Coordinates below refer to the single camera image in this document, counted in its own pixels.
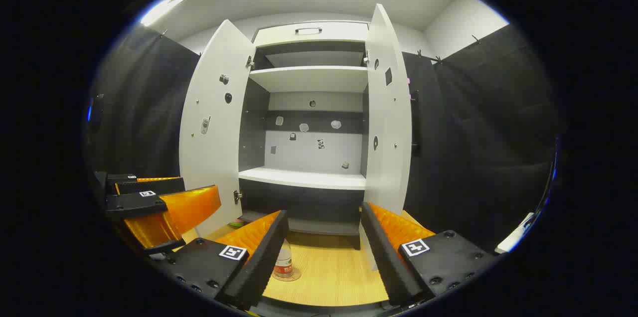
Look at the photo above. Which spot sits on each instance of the clear water bottle red label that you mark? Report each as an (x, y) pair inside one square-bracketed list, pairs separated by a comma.
[(284, 261)]

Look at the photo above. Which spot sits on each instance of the white open cabinet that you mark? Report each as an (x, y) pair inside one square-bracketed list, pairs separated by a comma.
[(304, 177)]

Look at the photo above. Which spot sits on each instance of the white upper cabinet flap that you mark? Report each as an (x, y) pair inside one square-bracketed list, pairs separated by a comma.
[(309, 38)]

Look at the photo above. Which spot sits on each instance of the white cabinet door with hinges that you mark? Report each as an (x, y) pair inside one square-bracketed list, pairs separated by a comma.
[(214, 157)]

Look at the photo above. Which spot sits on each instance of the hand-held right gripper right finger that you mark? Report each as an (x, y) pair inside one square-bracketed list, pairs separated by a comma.
[(386, 257)]

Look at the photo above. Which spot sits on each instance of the round wooden coaster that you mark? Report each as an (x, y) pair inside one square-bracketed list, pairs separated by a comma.
[(294, 277)]

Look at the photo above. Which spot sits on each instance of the small green object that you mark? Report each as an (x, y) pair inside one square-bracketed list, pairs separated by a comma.
[(237, 223)]

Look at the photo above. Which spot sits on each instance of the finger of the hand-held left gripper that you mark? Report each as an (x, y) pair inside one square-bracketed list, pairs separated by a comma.
[(149, 186), (134, 205)]

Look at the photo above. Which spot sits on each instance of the white side desk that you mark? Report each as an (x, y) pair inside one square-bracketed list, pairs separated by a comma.
[(513, 242)]

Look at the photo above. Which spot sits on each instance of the black backdrop cloth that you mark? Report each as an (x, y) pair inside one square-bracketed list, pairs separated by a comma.
[(473, 132), (144, 107)]

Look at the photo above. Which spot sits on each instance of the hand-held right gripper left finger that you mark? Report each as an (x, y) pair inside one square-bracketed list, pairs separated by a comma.
[(259, 262)]

